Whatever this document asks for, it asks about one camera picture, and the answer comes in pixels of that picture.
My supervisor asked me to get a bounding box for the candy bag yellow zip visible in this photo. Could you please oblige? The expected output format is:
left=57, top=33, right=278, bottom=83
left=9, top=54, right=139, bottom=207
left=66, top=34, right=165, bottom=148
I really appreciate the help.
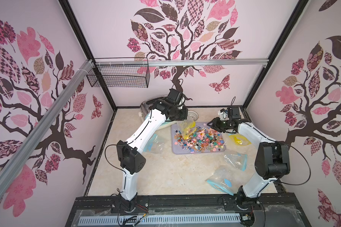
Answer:
left=177, top=118, right=197, bottom=140
left=229, top=133, right=251, bottom=146

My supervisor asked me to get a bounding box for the lavender plastic tray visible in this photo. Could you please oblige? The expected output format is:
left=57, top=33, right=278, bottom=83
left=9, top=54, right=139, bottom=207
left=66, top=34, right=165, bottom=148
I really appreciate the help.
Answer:
left=170, top=121, right=227, bottom=155

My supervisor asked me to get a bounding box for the candy bag blue zip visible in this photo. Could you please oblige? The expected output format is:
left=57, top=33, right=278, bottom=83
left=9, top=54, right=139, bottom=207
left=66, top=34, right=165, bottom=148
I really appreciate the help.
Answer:
left=206, top=166, right=239, bottom=196
left=224, top=150, right=248, bottom=171

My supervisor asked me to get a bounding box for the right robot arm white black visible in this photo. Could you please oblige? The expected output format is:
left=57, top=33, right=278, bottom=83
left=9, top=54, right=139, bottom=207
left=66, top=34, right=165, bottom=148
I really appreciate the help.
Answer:
left=207, top=106, right=292, bottom=210

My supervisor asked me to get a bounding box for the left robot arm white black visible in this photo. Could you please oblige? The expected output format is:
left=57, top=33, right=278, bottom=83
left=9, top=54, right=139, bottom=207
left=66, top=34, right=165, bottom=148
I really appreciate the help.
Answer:
left=116, top=89, right=188, bottom=212

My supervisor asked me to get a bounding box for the pile of candies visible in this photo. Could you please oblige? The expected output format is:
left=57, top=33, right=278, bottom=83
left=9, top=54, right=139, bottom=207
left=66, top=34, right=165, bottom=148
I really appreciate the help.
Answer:
left=174, top=126, right=226, bottom=154

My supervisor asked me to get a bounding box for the white sink strainer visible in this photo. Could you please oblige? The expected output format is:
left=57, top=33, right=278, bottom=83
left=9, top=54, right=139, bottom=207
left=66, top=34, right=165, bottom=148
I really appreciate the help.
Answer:
left=188, top=110, right=199, bottom=121

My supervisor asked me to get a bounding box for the mint green toaster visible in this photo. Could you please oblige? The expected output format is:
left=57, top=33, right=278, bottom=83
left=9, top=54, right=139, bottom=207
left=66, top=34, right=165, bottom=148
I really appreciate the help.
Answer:
left=138, top=96, right=174, bottom=130

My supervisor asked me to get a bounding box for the black wire basket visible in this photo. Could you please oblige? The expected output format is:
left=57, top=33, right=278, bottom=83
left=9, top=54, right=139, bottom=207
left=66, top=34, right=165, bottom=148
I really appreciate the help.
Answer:
left=87, top=57, right=150, bottom=88

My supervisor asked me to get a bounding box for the aluminium rail back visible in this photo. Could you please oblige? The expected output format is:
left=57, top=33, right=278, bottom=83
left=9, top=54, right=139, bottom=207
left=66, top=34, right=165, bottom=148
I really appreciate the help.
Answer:
left=94, top=58, right=269, bottom=67

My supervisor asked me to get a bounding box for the aluminium rail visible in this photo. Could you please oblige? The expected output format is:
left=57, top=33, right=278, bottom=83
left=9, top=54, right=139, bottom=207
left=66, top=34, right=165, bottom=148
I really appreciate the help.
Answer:
left=0, top=59, right=93, bottom=199
left=94, top=58, right=269, bottom=67

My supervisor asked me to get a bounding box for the black base frame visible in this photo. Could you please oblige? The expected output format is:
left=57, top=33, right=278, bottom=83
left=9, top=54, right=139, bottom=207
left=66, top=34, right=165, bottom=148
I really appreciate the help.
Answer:
left=66, top=193, right=310, bottom=227

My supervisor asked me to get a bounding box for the white cable duct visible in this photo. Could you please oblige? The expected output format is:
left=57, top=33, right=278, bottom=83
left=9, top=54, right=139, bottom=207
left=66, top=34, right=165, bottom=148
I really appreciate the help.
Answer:
left=77, top=213, right=241, bottom=227

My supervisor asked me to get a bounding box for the aluminium rail left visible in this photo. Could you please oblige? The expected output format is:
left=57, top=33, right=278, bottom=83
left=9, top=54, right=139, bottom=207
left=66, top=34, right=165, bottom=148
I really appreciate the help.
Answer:
left=0, top=59, right=93, bottom=199

